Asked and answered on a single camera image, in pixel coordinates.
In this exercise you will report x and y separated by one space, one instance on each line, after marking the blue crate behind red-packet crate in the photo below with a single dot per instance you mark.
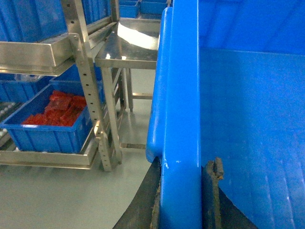
12 90

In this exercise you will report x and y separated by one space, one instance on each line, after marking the stainless steel flow rack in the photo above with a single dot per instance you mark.
47 66

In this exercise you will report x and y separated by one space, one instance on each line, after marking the blue crate with red packets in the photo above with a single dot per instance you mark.
48 138

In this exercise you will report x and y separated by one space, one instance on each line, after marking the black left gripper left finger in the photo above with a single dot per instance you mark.
144 210

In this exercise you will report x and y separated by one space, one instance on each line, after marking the blue crate on upper shelf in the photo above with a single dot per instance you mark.
37 20

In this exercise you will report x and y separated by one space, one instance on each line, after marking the distant blue crate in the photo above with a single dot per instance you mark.
133 8

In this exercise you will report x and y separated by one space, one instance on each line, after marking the large blue plastic crate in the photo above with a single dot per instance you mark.
230 83

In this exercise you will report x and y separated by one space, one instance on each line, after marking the stainless steel table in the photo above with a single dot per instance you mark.
127 61

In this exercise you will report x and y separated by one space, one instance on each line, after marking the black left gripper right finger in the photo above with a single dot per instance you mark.
218 211

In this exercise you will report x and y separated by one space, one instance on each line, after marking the red packets pile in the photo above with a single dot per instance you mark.
63 109

